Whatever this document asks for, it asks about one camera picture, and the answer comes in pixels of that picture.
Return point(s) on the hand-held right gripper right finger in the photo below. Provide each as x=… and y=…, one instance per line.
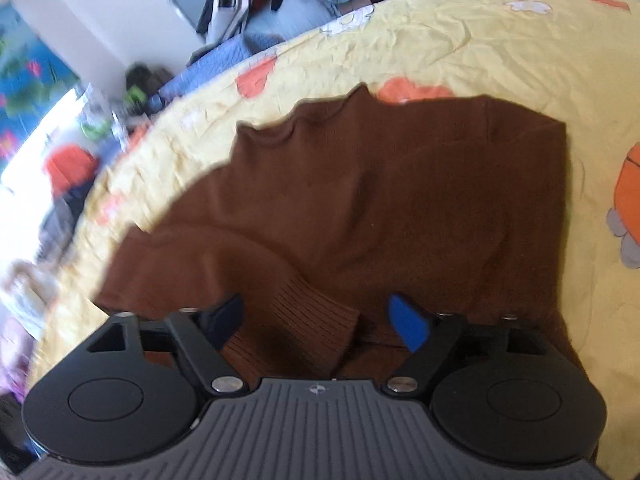
x=407, y=325

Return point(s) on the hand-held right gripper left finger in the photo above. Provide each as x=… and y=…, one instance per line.
x=227, y=317

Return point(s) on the brown knit sweater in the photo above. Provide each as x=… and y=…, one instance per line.
x=380, y=200

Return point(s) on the dark grey clothes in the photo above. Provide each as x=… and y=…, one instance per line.
x=62, y=220

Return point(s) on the cream cloth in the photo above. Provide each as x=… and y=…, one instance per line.
x=27, y=290

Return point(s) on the purple cloth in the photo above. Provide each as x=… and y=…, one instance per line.
x=15, y=360

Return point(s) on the orange cloth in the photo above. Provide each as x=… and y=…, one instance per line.
x=70, y=167

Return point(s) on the black and green bag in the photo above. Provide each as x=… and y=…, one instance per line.
x=142, y=85

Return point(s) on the blue quilted blanket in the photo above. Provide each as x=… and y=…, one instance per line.
x=220, y=57

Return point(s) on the yellow flower printed bedsheet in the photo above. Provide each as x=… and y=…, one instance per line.
x=490, y=55

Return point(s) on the blue floral wall poster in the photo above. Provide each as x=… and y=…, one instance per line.
x=25, y=75

